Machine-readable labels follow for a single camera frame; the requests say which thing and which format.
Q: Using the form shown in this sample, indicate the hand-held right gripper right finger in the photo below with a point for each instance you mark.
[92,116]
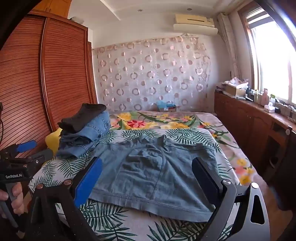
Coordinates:
[205,178]

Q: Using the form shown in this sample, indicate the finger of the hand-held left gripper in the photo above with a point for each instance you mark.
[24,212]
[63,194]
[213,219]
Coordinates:
[27,146]
[44,155]

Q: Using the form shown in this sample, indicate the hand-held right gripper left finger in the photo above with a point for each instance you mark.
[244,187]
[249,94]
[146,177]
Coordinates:
[89,183]

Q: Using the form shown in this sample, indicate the light blue denim pants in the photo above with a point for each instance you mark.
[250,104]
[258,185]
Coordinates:
[150,166]

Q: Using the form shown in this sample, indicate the person's left hand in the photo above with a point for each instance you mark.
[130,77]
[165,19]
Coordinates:
[17,197]

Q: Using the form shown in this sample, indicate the yellow pillow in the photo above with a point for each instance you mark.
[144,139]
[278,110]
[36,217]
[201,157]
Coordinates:
[52,141]

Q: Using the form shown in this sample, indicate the leaf print blanket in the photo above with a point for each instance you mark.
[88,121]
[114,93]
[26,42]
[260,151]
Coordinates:
[115,222]

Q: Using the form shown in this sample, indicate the folded black garment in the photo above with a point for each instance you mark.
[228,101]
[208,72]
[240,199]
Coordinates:
[81,118]

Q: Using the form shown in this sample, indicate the stack of folded blue jeans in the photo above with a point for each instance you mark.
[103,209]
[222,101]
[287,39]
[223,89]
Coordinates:
[92,129]

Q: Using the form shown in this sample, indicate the long wooden cabinet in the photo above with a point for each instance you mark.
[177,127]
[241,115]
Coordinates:
[245,125]

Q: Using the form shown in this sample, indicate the floral bedsheet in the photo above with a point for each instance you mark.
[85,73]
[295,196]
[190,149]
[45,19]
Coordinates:
[138,122]

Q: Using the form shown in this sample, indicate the blue tissue box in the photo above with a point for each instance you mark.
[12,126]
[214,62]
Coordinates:
[166,106]

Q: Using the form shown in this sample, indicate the wooden louvered wardrobe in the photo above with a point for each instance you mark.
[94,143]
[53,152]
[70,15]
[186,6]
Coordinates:
[64,69]

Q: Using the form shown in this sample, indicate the dark stand with white knob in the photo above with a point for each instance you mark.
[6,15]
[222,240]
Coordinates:
[287,131]

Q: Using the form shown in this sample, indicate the white tissue pack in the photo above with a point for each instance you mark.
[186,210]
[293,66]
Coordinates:
[269,109]

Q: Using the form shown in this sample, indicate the row of toiletry bottles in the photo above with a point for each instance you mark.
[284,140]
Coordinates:
[264,97]

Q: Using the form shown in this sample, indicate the circle patterned curtain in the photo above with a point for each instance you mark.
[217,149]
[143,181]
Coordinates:
[150,74]

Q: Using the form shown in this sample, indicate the white flat box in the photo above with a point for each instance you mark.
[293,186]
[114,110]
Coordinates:
[75,20]

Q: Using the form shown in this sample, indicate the white window curtain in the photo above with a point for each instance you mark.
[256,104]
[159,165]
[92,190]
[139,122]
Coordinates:
[227,41]

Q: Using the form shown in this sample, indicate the white air conditioner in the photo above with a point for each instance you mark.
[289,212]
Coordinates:
[194,23]

